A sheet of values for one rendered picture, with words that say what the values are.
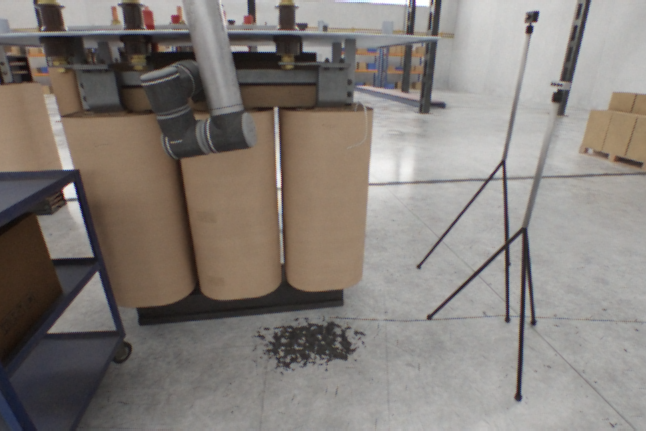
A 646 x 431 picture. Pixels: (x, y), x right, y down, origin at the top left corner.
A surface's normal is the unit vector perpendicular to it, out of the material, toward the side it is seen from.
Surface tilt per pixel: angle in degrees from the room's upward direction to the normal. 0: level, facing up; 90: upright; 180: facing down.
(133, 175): 90
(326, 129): 90
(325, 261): 90
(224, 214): 90
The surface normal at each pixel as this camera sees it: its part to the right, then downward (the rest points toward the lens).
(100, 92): 0.18, 0.40
